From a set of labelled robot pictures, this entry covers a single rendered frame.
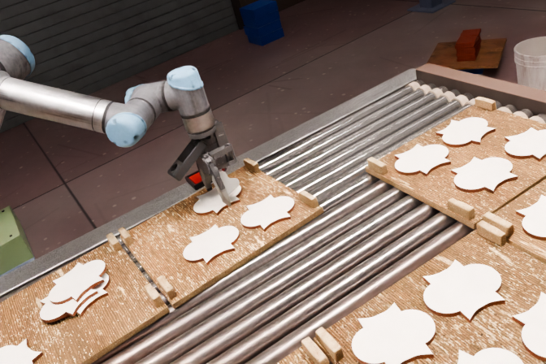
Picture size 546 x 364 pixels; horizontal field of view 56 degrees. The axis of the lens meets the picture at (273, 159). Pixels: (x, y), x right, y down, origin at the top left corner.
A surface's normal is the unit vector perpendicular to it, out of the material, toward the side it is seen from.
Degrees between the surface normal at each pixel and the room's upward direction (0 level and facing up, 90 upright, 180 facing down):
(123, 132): 90
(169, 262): 0
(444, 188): 0
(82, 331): 0
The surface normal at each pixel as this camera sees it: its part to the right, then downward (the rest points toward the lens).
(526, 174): -0.25, -0.84
